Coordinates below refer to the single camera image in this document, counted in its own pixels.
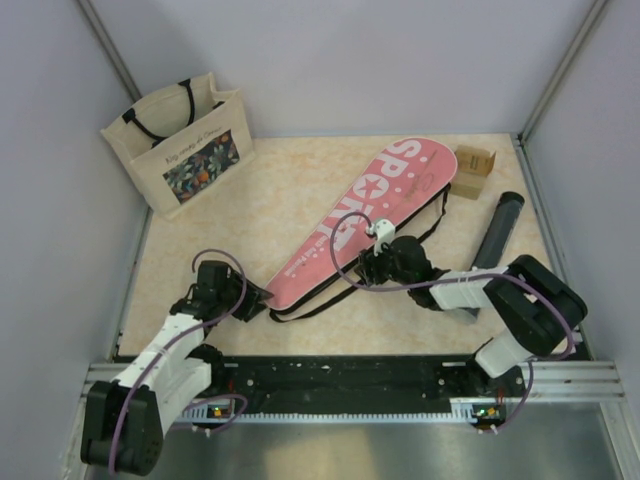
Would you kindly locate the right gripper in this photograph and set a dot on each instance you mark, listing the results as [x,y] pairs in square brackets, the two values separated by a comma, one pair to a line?
[369,267]

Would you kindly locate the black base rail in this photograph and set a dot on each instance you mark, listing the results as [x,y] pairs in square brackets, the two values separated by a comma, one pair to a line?
[356,384]

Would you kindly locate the pink racket cover bag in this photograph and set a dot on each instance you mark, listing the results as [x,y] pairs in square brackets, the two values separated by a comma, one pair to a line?
[402,179]

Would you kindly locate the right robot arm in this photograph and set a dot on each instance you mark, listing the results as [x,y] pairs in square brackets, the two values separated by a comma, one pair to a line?
[537,308]

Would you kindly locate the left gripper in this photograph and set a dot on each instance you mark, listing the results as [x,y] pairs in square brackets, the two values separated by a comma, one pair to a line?
[250,307]

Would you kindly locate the small cardboard box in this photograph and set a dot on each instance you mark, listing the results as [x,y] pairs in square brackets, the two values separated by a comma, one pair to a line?
[474,165]

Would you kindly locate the beige floral tote bag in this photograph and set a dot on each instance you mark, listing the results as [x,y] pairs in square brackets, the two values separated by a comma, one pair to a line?
[178,142]

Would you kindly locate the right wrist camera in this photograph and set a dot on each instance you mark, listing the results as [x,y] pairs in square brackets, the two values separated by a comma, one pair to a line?
[383,231]

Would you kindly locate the black shuttlecock tube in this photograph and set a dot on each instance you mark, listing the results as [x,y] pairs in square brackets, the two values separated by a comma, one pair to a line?
[499,230]

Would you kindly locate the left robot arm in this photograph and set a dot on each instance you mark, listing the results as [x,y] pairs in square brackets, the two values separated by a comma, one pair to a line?
[127,418]

